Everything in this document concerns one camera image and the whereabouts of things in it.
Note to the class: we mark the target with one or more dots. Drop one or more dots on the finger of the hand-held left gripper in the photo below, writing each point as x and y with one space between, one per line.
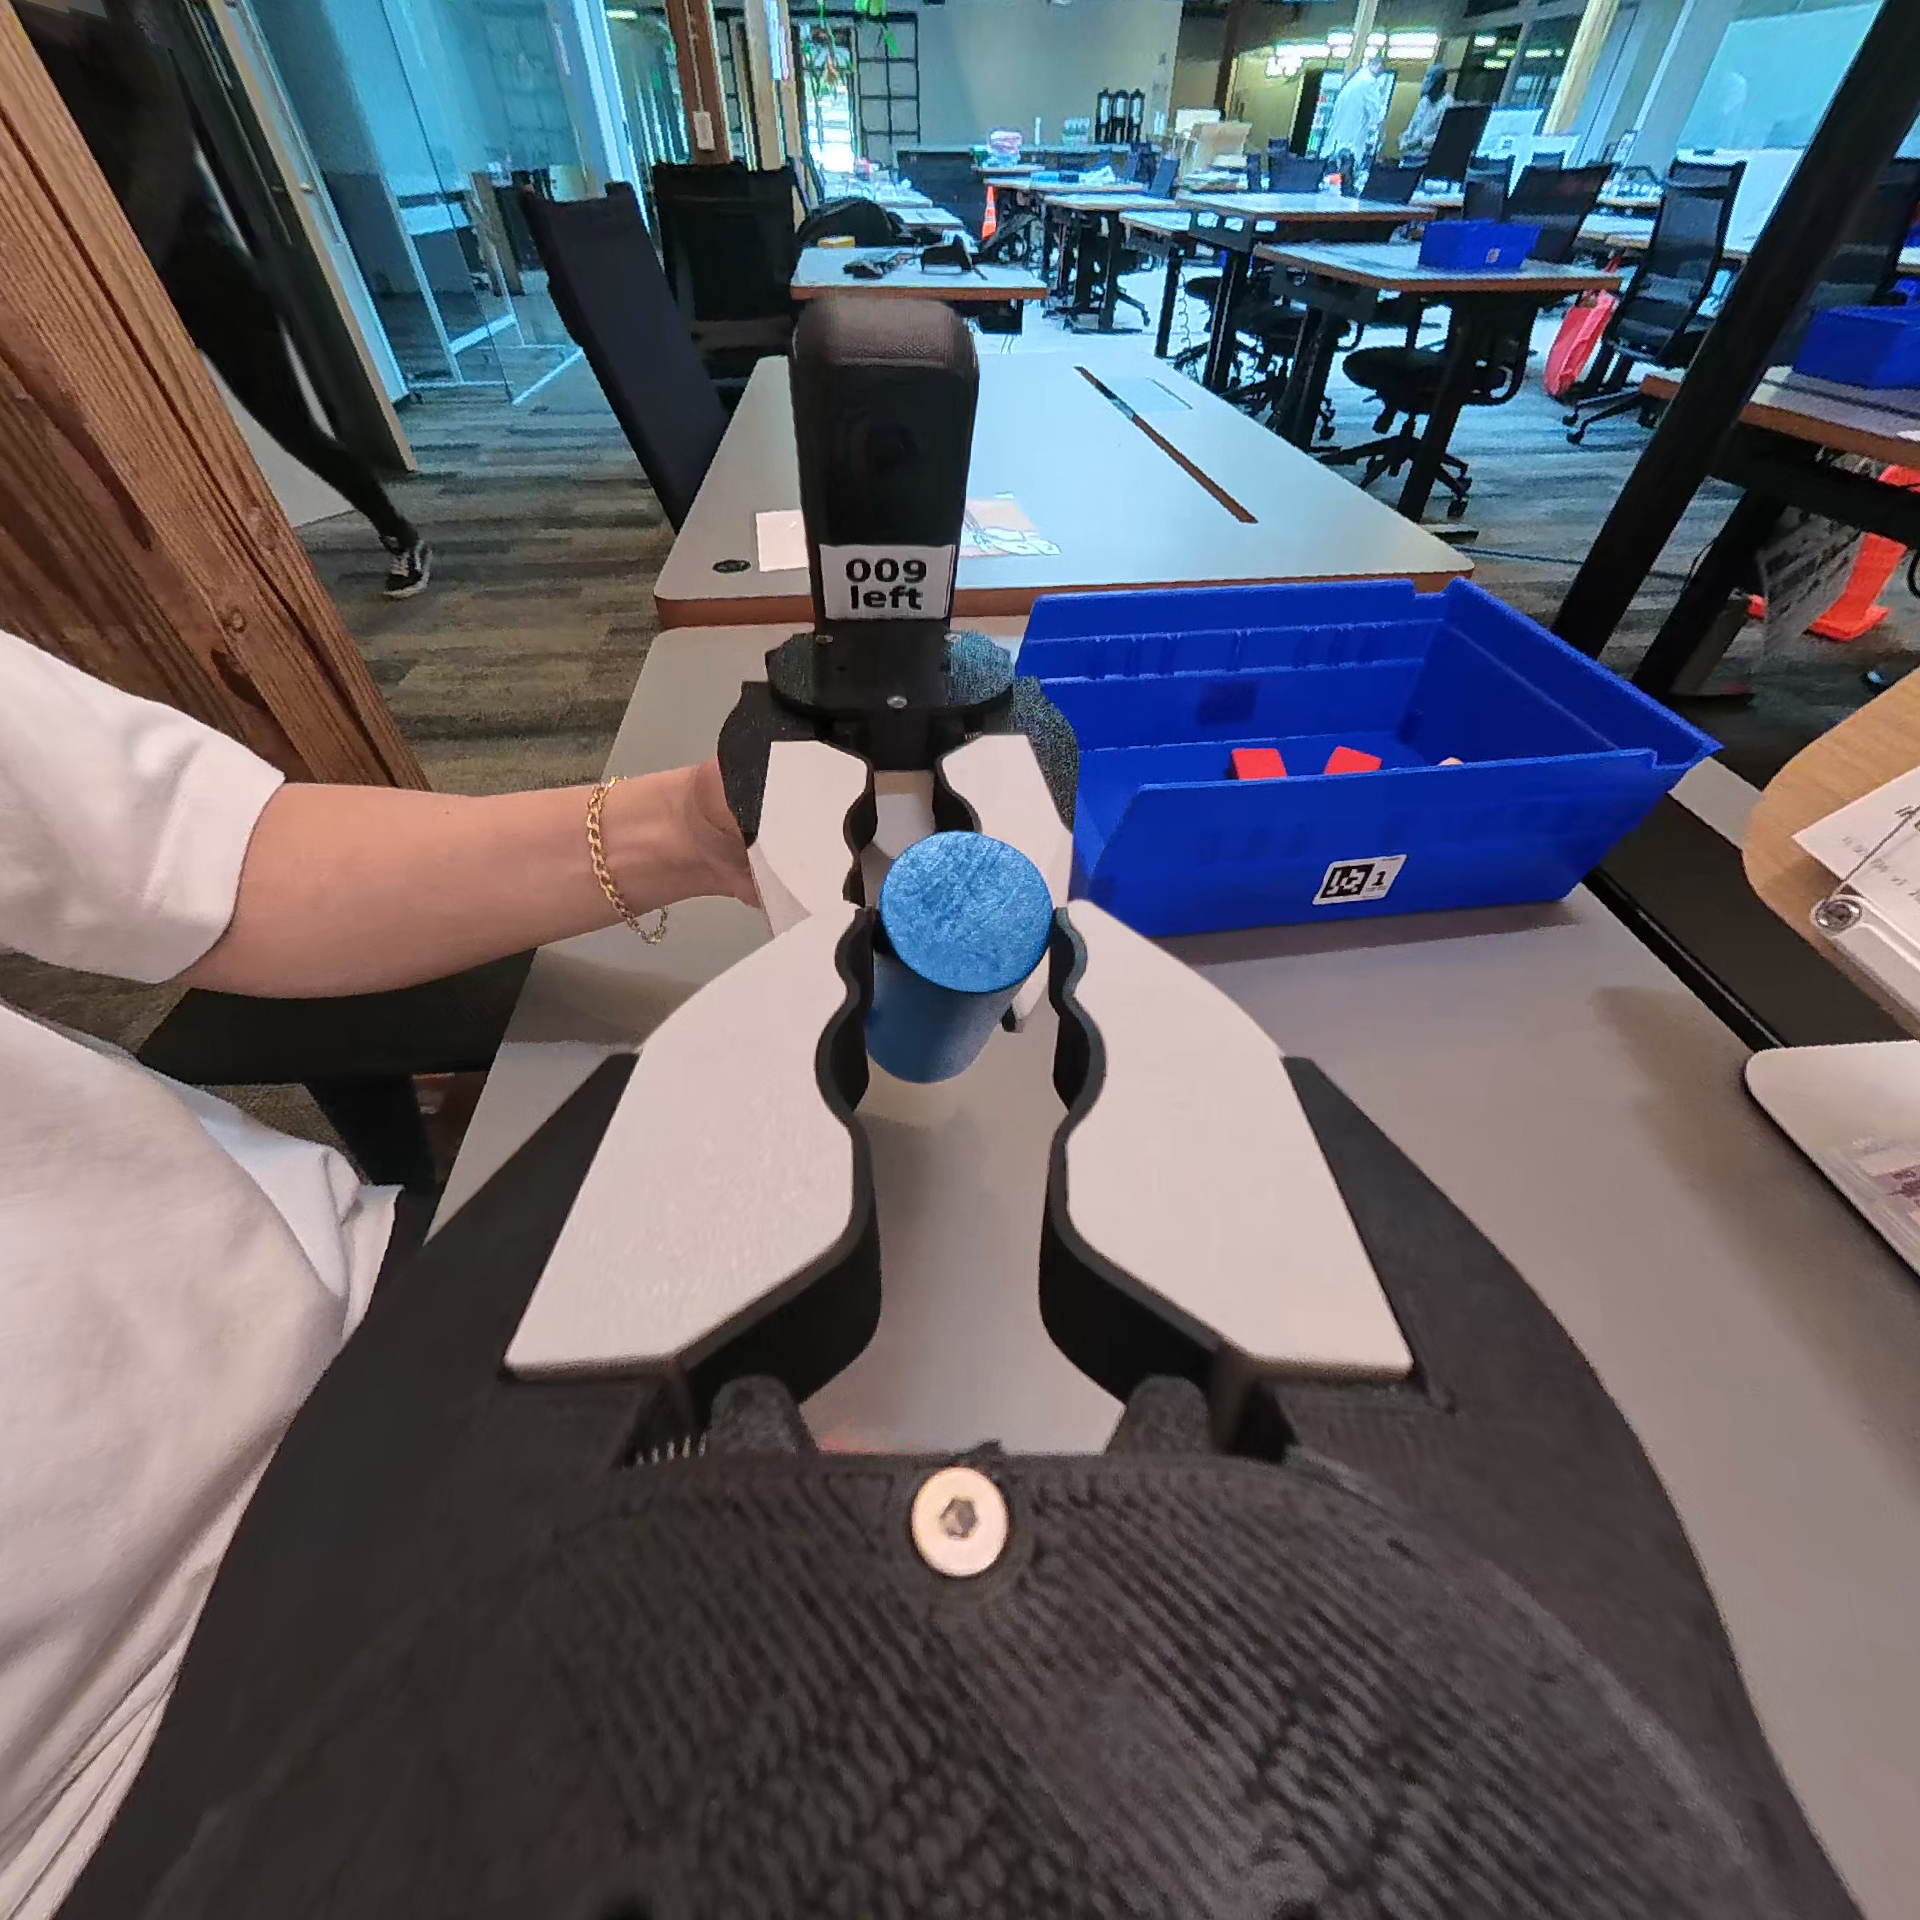
1021 811
802 817

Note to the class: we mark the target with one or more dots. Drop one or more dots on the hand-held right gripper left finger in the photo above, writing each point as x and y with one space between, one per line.
707 1186

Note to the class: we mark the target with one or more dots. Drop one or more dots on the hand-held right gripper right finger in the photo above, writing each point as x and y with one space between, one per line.
1217 1186

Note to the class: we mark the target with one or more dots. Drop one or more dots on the blue wooden cylinder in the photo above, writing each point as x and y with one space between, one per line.
962 916

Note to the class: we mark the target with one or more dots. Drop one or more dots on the blue plastic bin white tag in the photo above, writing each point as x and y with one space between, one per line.
1202 840

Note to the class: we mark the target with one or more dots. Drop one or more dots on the red wooden arch block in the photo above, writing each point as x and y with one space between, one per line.
1262 762

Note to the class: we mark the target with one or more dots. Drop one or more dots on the person's left forearm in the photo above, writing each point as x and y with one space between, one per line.
451 885

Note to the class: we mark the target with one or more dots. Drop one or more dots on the person's left hand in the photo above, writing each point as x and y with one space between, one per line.
716 840

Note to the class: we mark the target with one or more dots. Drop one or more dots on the white paper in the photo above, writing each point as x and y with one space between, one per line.
783 541

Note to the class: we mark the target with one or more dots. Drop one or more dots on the wood-edged desk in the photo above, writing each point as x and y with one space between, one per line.
1397 265
902 276
1787 412

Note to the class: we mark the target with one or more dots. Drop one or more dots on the printed sheet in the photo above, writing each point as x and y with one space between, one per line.
1021 527

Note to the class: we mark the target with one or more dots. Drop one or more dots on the black office chair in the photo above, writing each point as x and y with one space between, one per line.
1442 366
1667 285

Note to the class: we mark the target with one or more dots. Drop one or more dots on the person's white shirt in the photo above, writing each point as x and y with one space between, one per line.
121 1276

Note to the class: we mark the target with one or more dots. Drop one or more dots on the small blue bin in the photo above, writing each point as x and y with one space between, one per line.
1862 346
1477 243

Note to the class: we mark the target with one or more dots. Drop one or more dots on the orange bag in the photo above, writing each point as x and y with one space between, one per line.
1579 342

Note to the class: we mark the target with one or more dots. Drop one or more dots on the instruction sheet board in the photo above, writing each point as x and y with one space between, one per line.
1862 840

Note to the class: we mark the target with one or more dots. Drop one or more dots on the wooden pillar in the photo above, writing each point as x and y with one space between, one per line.
136 495

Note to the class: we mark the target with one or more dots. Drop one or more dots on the orange traffic cone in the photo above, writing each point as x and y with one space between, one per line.
1867 577

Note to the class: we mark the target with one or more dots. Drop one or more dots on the black metal post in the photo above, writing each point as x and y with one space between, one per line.
1726 360

